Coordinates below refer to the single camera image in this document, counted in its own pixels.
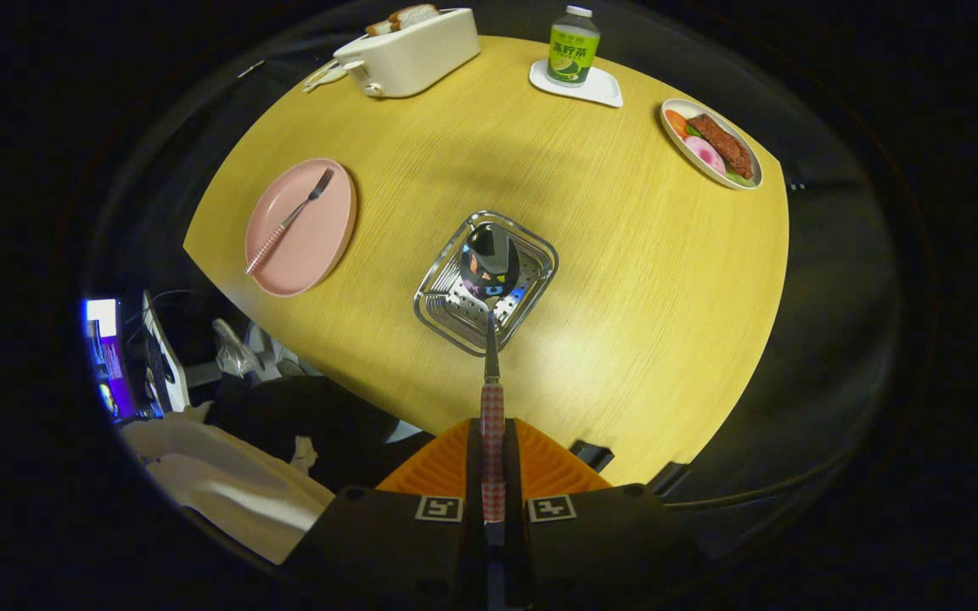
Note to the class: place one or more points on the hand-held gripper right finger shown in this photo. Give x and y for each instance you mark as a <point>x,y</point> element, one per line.
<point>591,543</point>

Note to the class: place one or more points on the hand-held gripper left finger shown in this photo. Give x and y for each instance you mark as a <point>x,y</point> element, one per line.
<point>404,543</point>

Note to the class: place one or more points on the dark cloth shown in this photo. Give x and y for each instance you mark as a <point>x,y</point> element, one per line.
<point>319,416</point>

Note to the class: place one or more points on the white cloth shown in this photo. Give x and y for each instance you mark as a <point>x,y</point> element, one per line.
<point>226,484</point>

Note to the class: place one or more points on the metal drain basket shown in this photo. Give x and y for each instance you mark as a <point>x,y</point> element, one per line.
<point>442,310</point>

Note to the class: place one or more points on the clear plastic bag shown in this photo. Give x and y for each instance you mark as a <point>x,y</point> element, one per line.
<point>236,352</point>

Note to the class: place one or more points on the white-edged flat device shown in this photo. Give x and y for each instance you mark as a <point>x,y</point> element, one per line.
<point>168,365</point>

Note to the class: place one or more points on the pink round plate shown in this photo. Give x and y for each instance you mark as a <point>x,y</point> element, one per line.
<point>311,246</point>

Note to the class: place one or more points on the lit computer monitor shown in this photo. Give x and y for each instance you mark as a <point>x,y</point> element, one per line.
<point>107,356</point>

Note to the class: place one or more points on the green vegetable piece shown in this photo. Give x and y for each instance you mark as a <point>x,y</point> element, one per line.
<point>740,179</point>

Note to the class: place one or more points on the pink round food piece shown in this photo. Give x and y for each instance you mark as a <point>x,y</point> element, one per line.
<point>704,155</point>

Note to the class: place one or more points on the brown meat slice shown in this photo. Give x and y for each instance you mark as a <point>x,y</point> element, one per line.
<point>722,144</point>

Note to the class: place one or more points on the orange carrot piece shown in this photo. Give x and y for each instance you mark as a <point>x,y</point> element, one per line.
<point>676,123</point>

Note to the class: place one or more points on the white oval food plate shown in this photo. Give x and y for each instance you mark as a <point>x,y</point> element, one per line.
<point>682,105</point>

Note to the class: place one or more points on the white square coaster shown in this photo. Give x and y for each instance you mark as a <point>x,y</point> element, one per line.
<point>601,90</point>

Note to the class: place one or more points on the white sectioned condiment dish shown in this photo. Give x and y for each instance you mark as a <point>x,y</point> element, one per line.
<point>323,78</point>

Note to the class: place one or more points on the white toaster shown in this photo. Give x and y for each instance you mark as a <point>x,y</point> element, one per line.
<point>421,55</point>

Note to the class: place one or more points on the green tea bottle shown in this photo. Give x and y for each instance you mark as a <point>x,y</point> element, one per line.
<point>574,51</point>

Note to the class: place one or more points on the silver clip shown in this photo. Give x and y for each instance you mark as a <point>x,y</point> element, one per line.
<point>251,69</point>

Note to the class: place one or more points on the toast bread slice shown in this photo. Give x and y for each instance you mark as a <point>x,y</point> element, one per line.
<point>417,14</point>
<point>379,27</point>

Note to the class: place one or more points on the black table bracket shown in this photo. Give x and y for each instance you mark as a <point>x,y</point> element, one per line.
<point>592,456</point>
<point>669,479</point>

